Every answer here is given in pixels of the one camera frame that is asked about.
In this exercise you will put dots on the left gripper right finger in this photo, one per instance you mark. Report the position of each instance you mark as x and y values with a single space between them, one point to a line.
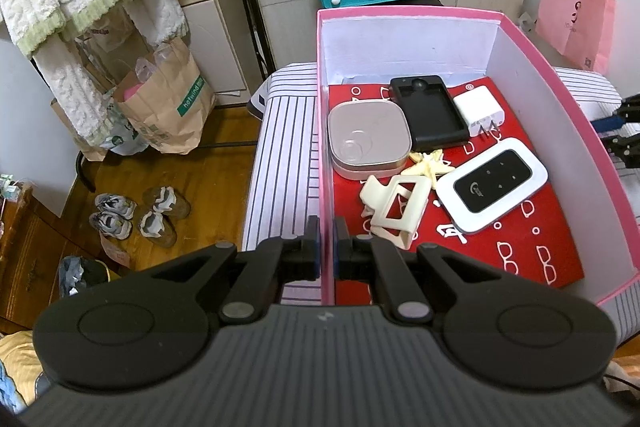
381 265

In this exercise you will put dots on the slipper pair right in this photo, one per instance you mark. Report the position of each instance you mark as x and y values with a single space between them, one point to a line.
161 207

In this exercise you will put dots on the pink paper shopping bag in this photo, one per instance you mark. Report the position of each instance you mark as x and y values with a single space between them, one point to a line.
579 30

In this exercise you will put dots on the brown paper bag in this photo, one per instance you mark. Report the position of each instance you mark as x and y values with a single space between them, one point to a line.
167 99

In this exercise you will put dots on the white power adapter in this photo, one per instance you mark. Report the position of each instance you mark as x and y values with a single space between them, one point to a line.
480 110

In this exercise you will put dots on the pinkish rounded square case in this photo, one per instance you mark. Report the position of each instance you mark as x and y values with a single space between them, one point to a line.
368 138

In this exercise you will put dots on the cream hair claw clip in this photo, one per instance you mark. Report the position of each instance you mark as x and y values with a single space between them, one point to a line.
394 210

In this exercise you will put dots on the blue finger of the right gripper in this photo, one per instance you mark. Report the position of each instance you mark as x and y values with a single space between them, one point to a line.
627 113
627 148

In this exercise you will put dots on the yellow starfish hair clip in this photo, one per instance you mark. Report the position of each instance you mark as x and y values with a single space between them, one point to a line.
431 165

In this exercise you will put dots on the slipper pair left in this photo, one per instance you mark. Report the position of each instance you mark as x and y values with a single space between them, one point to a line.
113 215

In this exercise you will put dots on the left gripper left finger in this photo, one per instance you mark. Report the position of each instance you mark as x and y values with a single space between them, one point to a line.
256 278

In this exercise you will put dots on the slipper pair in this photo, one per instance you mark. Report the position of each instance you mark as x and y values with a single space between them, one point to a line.
161 207
113 215

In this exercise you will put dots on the black suitcase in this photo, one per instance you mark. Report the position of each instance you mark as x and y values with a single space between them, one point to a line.
428 2

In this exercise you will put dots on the white wifi router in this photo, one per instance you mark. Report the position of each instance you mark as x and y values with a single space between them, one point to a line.
491 184

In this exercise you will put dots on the pink cardboard box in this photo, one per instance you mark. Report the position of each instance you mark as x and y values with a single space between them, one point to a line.
578 232

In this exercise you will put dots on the black phone case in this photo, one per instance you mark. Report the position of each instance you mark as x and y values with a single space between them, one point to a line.
434 120

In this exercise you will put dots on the striped tablecloth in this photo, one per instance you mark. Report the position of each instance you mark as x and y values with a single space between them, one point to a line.
285 185

